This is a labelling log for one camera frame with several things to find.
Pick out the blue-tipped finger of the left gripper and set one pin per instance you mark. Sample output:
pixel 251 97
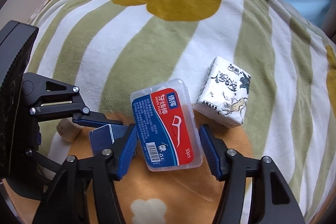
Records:
pixel 93 119

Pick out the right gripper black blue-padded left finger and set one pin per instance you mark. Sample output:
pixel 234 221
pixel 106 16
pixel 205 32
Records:
pixel 65 200

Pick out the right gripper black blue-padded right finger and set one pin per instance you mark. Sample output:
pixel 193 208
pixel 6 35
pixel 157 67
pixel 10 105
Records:
pixel 272 200

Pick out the beige small jar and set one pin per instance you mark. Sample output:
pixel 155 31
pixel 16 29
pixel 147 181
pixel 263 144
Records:
pixel 68 130

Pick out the white patterned tissue pack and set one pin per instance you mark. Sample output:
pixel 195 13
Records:
pixel 224 93

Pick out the striped flower blanket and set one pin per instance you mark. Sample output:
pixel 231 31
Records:
pixel 112 48

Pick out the small blue box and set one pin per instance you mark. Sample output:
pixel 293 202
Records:
pixel 103 137

